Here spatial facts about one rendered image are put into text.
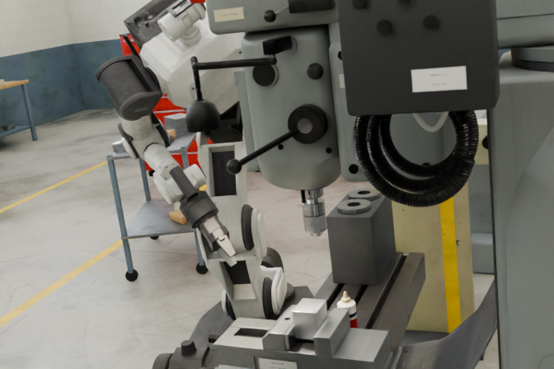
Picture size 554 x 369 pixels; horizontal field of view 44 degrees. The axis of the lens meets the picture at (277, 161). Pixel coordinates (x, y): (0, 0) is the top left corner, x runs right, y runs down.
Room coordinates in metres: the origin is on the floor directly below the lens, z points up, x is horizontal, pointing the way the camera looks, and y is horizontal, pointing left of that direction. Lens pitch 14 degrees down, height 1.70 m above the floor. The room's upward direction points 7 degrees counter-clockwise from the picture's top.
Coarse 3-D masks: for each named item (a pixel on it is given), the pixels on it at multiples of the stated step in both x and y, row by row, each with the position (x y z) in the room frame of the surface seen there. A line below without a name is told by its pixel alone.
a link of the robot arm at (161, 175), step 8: (168, 160) 1.95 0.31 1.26; (160, 168) 1.92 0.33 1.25; (168, 168) 1.93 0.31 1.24; (160, 176) 1.88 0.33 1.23; (168, 176) 1.94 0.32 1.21; (160, 184) 1.85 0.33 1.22; (160, 192) 1.91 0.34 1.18; (168, 192) 1.83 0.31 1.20; (168, 200) 1.83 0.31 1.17; (176, 200) 1.84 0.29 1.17
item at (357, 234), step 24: (360, 192) 1.83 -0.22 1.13; (336, 216) 1.68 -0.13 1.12; (360, 216) 1.66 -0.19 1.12; (384, 216) 1.76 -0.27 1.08; (336, 240) 1.68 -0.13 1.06; (360, 240) 1.65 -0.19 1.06; (384, 240) 1.74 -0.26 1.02; (336, 264) 1.68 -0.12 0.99; (360, 264) 1.66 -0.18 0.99; (384, 264) 1.72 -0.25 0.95
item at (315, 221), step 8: (304, 208) 1.35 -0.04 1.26; (320, 208) 1.35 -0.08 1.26; (304, 216) 1.35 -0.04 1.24; (312, 216) 1.34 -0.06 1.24; (320, 216) 1.34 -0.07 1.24; (304, 224) 1.36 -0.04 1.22; (312, 224) 1.34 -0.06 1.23; (320, 224) 1.34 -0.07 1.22; (312, 232) 1.34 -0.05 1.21; (320, 232) 1.34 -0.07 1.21
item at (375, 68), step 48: (336, 0) 0.95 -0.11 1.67; (384, 0) 0.92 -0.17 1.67; (432, 0) 0.90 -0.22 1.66; (480, 0) 0.87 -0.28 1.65; (384, 48) 0.92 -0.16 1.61; (432, 48) 0.90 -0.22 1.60; (480, 48) 0.88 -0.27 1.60; (384, 96) 0.92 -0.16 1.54; (432, 96) 0.90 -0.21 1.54; (480, 96) 0.88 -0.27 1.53
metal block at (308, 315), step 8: (304, 304) 1.29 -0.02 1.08; (312, 304) 1.29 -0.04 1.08; (320, 304) 1.28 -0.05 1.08; (296, 312) 1.26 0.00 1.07; (304, 312) 1.26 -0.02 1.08; (312, 312) 1.25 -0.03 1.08; (320, 312) 1.26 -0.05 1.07; (296, 320) 1.26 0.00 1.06; (304, 320) 1.26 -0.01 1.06; (312, 320) 1.25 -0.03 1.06; (320, 320) 1.26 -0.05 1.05; (296, 328) 1.26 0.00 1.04; (304, 328) 1.26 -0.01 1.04; (312, 328) 1.25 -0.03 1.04; (296, 336) 1.27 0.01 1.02; (304, 336) 1.26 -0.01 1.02; (312, 336) 1.25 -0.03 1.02
